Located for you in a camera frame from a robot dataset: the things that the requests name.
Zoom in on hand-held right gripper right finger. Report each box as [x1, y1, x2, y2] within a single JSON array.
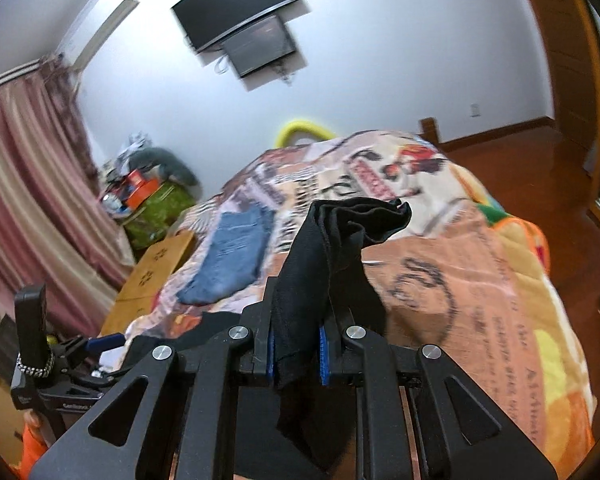
[[320, 309, 558, 480]]

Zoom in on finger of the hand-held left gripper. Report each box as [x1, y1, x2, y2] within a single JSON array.
[[57, 332, 126, 359], [55, 360, 129, 392]]

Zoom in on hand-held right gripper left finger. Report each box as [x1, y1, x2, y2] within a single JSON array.
[[27, 277, 282, 480]]

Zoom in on black pants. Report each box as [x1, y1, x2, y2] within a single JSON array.
[[125, 197, 413, 471]]

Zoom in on dark crate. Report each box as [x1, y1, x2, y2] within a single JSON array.
[[0, 315, 19, 377]]

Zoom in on flat cardboard box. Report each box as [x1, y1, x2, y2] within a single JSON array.
[[100, 232, 196, 336]]

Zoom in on orange cloth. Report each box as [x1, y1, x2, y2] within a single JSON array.
[[20, 407, 51, 478]]

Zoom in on folded blue jeans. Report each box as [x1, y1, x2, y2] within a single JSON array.
[[176, 208, 276, 306]]

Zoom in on green patterned box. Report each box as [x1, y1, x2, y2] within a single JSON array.
[[124, 185, 196, 251]]

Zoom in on orange box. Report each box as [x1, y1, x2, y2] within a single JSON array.
[[125, 176, 161, 208]]

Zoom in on printed blanket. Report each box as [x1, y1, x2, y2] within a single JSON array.
[[97, 130, 598, 480]]

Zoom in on striped pink curtain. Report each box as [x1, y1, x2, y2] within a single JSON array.
[[0, 55, 136, 341]]

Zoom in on grey plush toy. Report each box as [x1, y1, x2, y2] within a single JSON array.
[[130, 146, 201, 186]]

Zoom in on pile of clothes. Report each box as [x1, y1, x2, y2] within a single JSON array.
[[115, 132, 151, 166]]

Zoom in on yellow foam tube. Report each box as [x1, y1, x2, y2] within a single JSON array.
[[275, 119, 338, 148]]

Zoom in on white air conditioner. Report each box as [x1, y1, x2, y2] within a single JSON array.
[[62, 0, 141, 68]]

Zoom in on wooden door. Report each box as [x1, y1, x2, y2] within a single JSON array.
[[512, 0, 588, 126]]

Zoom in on wooden bed post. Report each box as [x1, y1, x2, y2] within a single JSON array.
[[419, 117, 440, 148]]

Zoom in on curtain rail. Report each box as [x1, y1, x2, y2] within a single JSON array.
[[0, 57, 43, 97]]

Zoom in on small black wall screen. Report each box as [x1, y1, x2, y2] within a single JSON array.
[[221, 14, 298, 79]]

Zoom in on black wall television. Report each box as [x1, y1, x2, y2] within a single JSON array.
[[171, 0, 301, 54]]

